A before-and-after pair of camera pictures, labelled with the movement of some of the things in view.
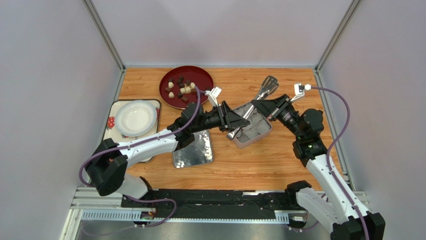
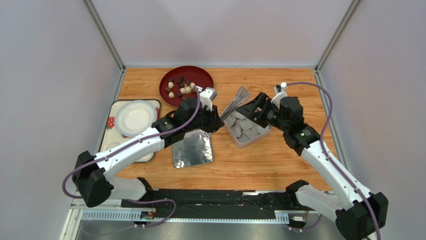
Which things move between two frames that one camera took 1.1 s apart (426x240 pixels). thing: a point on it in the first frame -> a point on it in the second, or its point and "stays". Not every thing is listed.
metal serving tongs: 269,84 -> 242,96
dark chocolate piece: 180,80 stays
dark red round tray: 177,87 stays
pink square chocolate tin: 259,126 stays
